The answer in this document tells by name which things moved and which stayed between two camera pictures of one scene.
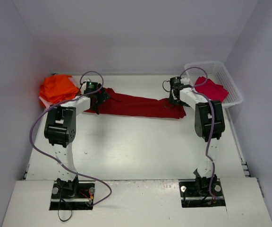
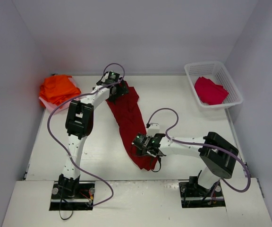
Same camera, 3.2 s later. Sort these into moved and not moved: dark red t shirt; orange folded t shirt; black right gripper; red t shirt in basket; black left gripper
Moved: dark red t shirt; black right gripper; black left gripper
Not moved: red t shirt in basket; orange folded t shirt
